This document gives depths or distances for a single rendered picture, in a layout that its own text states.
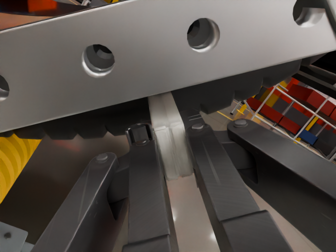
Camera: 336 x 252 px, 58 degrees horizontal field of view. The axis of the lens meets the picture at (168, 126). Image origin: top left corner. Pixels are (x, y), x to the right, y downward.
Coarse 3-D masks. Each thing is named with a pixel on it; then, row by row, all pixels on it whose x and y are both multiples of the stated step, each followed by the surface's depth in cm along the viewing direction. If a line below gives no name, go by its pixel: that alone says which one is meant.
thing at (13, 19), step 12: (0, 0) 25; (12, 0) 28; (24, 0) 30; (36, 0) 33; (48, 0) 37; (0, 12) 19; (12, 12) 20; (24, 12) 20; (36, 12) 21; (48, 12) 22; (60, 12) 23; (0, 24) 19; (12, 24) 19
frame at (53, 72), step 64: (128, 0) 12; (192, 0) 12; (256, 0) 12; (320, 0) 12; (0, 64) 12; (64, 64) 12; (128, 64) 13; (192, 64) 13; (256, 64) 13; (0, 128) 13
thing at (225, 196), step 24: (192, 144) 13; (216, 144) 12; (216, 168) 11; (216, 192) 9; (240, 192) 9; (216, 216) 9; (240, 216) 8; (264, 216) 7; (216, 240) 11; (240, 240) 7; (264, 240) 7
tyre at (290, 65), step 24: (192, 24) 20; (264, 72) 22; (288, 72) 23; (192, 96) 22; (216, 96) 22; (240, 96) 23; (72, 120) 22; (96, 120) 22; (120, 120) 22; (144, 120) 23
